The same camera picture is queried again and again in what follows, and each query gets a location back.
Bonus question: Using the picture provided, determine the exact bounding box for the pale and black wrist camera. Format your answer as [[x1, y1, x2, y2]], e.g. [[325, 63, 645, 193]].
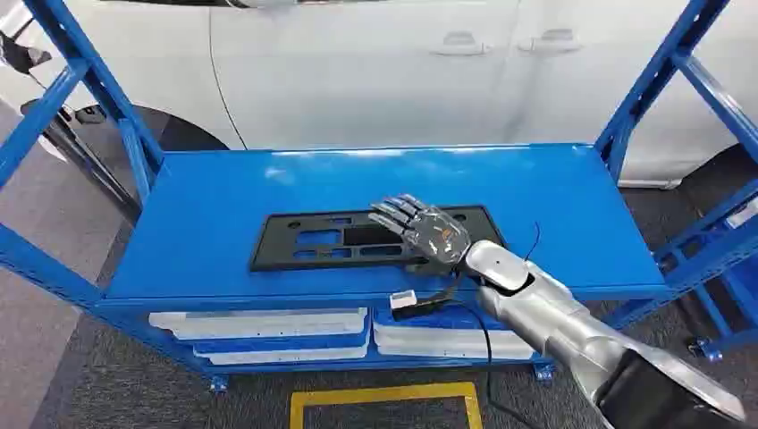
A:
[[388, 289, 460, 324]]

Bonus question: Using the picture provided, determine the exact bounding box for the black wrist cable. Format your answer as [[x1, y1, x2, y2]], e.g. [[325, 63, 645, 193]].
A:
[[450, 296, 537, 429]]

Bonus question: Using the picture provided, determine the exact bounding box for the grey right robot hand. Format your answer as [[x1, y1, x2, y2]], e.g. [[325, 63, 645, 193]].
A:
[[367, 192, 474, 278]]

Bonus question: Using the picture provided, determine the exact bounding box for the grey metal panel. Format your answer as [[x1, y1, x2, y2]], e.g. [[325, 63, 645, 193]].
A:
[[147, 307, 370, 342], [193, 344, 369, 366], [372, 322, 536, 362]]

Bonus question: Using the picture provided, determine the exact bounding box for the blue metal side rack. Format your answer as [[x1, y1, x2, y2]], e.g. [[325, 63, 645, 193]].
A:
[[603, 177, 758, 364]]

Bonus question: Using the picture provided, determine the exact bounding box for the blue metal shelf rack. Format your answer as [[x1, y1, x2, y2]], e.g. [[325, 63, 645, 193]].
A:
[[0, 0, 758, 393]]

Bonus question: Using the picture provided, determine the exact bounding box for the black plastic frame plate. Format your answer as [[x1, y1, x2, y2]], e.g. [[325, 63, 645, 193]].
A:
[[248, 205, 508, 273]]

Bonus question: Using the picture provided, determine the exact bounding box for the white car door handle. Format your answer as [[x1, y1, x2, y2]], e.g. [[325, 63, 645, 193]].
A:
[[517, 28, 582, 55]]

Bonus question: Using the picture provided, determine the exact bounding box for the white car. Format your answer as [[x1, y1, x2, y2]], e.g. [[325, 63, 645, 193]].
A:
[[0, 0, 758, 190]]

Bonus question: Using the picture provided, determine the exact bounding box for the yellow floor tape square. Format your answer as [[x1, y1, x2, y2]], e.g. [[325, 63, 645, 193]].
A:
[[288, 382, 484, 429]]

